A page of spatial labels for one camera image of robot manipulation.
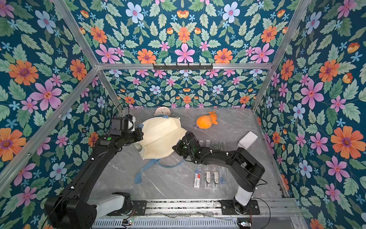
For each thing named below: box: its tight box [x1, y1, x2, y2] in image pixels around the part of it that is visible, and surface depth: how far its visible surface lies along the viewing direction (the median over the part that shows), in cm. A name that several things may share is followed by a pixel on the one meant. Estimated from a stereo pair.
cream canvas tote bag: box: [134, 114, 188, 184], surface depth 94 cm
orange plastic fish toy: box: [196, 111, 219, 130], surface depth 104 cm
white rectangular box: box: [237, 130, 259, 150], surface depth 98 cm
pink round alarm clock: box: [154, 106, 171, 117], surface depth 117 cm
